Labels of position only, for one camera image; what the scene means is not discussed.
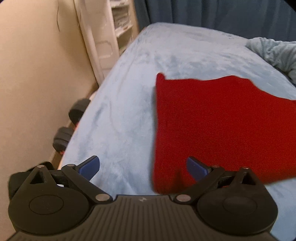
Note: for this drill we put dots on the light blue bed sheet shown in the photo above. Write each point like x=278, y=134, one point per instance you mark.
x=120, y=124

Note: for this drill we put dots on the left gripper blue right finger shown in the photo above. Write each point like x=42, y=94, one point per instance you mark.
x=205, y=176

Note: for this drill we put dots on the red knit sweater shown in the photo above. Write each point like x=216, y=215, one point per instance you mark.
x=227, y=122

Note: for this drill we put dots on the white shelf unit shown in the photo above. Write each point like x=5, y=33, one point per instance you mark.
x=125, y=23

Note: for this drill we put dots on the black backpack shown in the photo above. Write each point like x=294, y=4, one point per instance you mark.
x=17, y=179

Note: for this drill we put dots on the dark blue curtain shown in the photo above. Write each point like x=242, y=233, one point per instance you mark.
x=249, y=19

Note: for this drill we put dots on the black dumbbell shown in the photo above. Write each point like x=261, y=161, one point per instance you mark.
x=64, y=134

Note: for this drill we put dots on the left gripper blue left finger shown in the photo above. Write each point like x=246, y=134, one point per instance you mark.
x=79, y=179

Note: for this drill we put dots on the grey-blue fleece blanket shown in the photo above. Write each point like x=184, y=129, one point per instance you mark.
x=279, y=54

